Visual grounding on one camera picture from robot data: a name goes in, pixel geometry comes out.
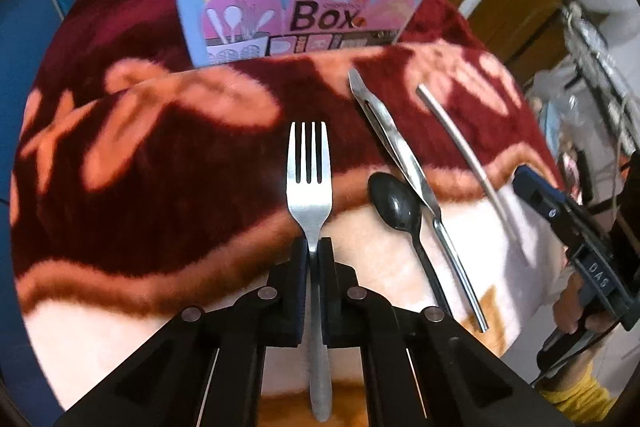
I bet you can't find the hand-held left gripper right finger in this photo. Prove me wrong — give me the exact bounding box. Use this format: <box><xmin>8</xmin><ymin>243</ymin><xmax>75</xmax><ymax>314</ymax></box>
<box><xmin>319</xmin><ymin>237</ymin><xmax>576</xmax><ymax>427</ymax></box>

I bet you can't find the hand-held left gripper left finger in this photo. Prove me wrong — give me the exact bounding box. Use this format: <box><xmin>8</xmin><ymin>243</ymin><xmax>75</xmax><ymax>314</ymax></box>
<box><xmin>52</xmin><ymin>237</ymin><xmax>308</xmax><ymax>427</ymax></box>

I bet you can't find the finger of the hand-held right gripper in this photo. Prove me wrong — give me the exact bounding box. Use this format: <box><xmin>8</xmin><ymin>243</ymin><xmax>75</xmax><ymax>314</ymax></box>
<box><xmin>512</xmin><ymin>165</ymin><xmax>582</xmax><ymax>258</ymax></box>

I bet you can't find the steel fork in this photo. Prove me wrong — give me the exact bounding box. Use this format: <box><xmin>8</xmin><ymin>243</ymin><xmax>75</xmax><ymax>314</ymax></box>
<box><xmin>286</xmin><ymin>121</ymin><xmax>334</xmax><ymax>423</ymax></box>

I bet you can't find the white-handled steel chopstick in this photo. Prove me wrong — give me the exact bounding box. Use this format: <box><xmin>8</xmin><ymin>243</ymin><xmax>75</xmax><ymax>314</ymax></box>
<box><xmin>416</xmin><ymin>83</ymin><xmax>522</xmax><ymax>235</ymax></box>

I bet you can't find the black spoon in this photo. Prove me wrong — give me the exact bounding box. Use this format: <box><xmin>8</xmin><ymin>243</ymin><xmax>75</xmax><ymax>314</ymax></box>
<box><xmin>368</xmin><ymin>172</ymin><xmax>454</xmax><ymax>319</ymax></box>

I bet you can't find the steel table knife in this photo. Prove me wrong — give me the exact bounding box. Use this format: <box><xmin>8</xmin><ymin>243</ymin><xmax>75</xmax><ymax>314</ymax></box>
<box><xmin>348</xmin><ymin>68</ymin><xmax>490</xmax><ymax>334</ymax></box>

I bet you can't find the person's right forearm yellow sleeve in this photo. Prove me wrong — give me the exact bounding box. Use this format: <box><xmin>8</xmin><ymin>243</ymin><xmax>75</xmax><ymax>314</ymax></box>
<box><xmin>539</xmin><ymin>358</ymin><xmax>622</xmax><ymax>425</ymax></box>

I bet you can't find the person's right hand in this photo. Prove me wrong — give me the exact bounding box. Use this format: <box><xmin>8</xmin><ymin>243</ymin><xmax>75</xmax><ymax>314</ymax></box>
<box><xmin>551</xmin><ymin>276</ymin><xmax>622</xmax><ymax>339</ymax></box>

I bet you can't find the red floral printed blanket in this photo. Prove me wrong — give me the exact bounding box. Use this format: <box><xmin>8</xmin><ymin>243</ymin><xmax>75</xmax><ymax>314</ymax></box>
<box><xmin>9</xmin><ymin>0</ymin><xmax>566</xmax><ymax>413</ymax></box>

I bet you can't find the black wire rack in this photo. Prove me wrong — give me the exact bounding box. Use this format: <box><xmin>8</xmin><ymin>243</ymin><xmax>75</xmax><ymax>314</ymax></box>
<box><xmin>555</xmin><ymin>0</ymin><xmax>640</xmax><ymax>218</ymax></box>

